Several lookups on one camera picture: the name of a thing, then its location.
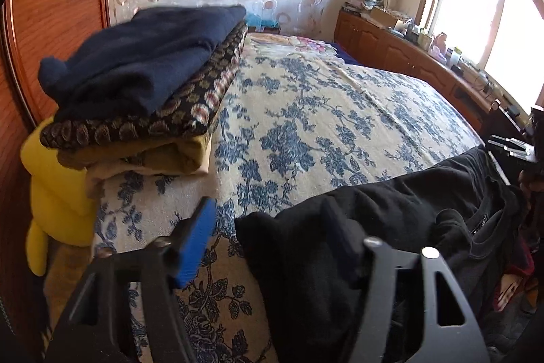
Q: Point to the wooden slatted wardrobe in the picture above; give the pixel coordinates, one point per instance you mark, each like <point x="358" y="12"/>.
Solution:
<point x="51" y="5"/>

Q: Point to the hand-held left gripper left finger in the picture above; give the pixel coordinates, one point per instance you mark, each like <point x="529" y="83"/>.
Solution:
<point x="196" y="248"/>

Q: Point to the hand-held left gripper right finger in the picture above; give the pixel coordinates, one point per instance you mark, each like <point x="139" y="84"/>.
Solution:
<point x="345" y="244"/>

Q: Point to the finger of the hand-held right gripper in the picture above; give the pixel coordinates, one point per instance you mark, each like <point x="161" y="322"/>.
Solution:
<point x="512" y="146"/>

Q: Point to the folded mustard garment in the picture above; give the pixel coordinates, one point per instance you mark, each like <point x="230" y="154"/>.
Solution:
<point x="170" y="159"/>

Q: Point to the pink floral blanket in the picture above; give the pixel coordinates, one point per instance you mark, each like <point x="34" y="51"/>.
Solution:
<point x="293" y="46"/>

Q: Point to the cardboard box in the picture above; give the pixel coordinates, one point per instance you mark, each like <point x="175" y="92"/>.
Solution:
<point x="386" y="17"/>

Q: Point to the wooden framed window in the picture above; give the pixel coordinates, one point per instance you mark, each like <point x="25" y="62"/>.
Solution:
<point x="476" y="5"/>

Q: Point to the navy blanket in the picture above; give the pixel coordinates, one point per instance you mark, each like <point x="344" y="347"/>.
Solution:
<point x="342" y="54"/>

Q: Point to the blue floral bed sheet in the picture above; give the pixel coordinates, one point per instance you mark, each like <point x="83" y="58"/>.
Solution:
<point x="318" y="125"/>

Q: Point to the yellow plush pillow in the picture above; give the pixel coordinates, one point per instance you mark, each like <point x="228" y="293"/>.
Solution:
<point x="55" y="193"/>

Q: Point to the pink figurine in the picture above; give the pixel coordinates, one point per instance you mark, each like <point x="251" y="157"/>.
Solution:
<point x="441" y="44"/>

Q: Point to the folded dark patterned garment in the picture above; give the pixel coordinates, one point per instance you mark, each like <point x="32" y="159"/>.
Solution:
<point x="204" y="103"/>

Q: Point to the long wooden cabinet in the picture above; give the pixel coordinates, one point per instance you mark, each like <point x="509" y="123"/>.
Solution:
<point x="403" y="52"/>

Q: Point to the folded navy garment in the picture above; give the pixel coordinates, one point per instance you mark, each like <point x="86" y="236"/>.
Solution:
<point x="148" y="57"/>

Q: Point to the black printed t-shirt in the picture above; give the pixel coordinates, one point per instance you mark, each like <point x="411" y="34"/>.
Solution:
<point x="403" y="210"/>

